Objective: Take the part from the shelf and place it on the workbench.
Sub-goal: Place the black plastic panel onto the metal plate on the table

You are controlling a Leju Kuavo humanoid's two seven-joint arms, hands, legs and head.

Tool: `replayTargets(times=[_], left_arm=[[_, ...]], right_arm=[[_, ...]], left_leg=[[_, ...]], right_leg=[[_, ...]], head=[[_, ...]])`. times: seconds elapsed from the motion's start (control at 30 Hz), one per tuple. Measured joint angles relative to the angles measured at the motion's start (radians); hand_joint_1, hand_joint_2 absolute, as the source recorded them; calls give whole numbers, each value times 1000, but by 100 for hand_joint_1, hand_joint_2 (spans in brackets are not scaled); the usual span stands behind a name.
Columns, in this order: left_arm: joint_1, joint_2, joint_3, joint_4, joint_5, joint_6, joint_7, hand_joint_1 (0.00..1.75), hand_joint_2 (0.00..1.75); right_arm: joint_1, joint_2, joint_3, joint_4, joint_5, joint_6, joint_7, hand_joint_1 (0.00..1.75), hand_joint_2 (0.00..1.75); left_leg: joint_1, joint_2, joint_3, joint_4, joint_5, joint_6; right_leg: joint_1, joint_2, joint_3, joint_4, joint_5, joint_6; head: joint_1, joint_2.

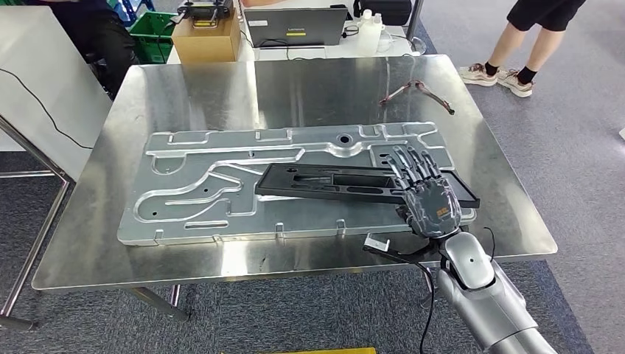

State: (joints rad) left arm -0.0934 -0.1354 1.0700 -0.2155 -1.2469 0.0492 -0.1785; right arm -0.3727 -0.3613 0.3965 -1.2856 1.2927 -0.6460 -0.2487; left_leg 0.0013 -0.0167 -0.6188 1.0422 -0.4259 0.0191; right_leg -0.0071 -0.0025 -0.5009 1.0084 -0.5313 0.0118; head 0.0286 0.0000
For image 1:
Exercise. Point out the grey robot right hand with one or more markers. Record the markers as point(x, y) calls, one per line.
point(432, 210)

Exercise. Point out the black plastic licence plate panel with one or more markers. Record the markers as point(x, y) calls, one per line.
point(302, 183)

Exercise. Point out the stainless steel workbench table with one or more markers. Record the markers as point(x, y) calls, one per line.
point(195, 88)

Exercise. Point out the clear plastic bottle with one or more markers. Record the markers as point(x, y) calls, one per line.
point(385, 41)

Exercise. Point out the yellow floor tape square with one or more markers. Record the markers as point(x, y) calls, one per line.
point(322, 351)

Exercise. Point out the white plastic bottle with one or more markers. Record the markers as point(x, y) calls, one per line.
point(367, 34)

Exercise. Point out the white desk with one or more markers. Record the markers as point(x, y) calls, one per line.
point(312, 53)

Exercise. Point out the black case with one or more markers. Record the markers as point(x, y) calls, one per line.
point(385, 12)

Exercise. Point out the person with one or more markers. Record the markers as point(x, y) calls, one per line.
point(542, 14)

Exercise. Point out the grey laptop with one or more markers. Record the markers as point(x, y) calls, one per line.
point(293, 27)

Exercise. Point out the metal trays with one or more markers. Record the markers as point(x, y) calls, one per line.
point(195, 229)

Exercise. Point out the person's hand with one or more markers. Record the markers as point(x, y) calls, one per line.
point(256, 2)

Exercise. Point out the brown cardboard box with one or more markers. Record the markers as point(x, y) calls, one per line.
point(207, 44)

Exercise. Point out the green plastic crate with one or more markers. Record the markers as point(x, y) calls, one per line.
point(149, 41)

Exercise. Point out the white panel board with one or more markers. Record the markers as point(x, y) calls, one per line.
point(39, 63)

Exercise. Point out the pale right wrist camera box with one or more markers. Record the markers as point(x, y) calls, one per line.
point(377, 243)

